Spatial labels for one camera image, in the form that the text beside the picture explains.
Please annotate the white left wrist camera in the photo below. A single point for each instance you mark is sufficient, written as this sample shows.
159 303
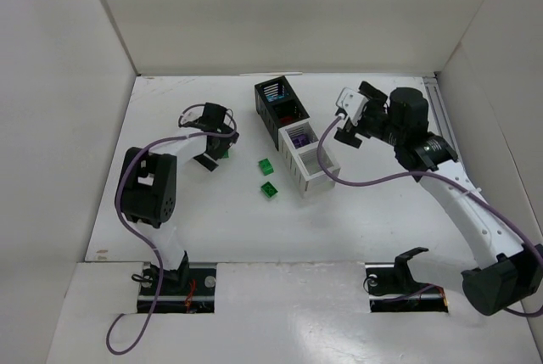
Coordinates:
187 118

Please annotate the red round lego piece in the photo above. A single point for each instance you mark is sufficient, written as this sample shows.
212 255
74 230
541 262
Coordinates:
288 119

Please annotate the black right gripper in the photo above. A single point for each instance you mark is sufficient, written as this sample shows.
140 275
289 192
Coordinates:
366 115

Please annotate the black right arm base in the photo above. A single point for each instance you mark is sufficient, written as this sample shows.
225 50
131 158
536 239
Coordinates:
392 289

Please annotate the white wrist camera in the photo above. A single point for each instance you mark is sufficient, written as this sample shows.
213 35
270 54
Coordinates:
352 104
187 118

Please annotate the black slotted container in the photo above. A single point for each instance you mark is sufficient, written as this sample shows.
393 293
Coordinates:
274 99

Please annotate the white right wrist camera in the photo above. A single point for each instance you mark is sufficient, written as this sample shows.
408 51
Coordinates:
352 104

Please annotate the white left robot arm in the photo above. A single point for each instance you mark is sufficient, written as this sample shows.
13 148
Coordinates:
145 198

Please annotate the purple flower lego brick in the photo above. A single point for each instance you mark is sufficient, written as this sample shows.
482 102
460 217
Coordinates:
300 141

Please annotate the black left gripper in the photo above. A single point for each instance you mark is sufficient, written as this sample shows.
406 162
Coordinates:
216 148

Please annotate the green 2x2 lego brick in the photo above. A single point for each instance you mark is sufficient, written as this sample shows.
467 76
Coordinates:
266 167

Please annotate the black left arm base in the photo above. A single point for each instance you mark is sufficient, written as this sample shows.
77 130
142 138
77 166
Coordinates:
190 289

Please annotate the aluminium rail right side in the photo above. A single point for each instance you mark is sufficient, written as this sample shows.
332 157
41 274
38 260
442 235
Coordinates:
438 107

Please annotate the white slotted container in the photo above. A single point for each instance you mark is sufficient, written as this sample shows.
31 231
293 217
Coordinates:
302 163

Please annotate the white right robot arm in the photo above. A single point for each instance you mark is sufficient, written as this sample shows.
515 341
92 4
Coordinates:
507 266

